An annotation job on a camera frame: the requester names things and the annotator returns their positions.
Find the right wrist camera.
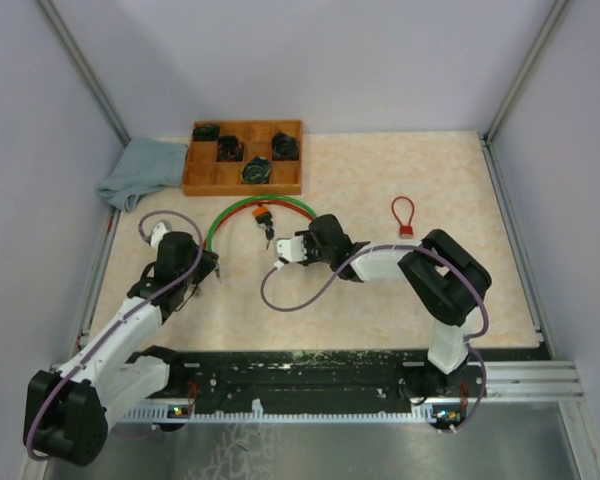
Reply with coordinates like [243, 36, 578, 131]
[274, 236, 308, 265]

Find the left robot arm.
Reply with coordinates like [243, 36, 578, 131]
[23, 231, 218, 466]

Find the black rolled item far left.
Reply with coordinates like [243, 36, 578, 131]
[192, 123, 220, 142]

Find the black yellow rolled item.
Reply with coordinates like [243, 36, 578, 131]
[240, 156, 272, 185]

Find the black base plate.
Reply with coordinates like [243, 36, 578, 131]
[152, 350, 485, 415]

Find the green cable lock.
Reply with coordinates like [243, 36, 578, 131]
[204, 194, 317, 251]

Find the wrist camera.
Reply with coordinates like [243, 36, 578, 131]
[148, 220, 172, 250]
[274, 236, 308, 265]

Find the red cable lock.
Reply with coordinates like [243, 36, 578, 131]
[204, 194, 317, 251]

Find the aluminium frame post right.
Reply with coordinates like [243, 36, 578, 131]
[482, 0, 572, 146]

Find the aluminium frame post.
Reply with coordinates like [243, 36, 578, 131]
[34, 0, 131, 146]
[482, 0, 572, 146]

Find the orange black padlock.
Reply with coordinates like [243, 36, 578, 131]
[252, 205, 273, 228]

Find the black rolled item right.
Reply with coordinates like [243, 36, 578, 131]
[271, 132, 300, 161]

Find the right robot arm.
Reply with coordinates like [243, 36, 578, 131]
[276, 214, 492, 396]

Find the red cable padlock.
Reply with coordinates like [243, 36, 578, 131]
[390, 195, 416, 239]

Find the aluminium frame post left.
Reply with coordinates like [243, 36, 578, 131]
[34, 0, 131, 146]

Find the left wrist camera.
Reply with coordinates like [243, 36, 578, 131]
[148, 220, 172, 250]

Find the grey blue cloth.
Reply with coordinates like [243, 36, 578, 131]
[96, 137, 188, 213]

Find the wooden compartment tray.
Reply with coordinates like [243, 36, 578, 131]
[181, 120, 303, 196]

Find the grey slotted cable duct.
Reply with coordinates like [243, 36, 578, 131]
[122, 399, 486, 426]

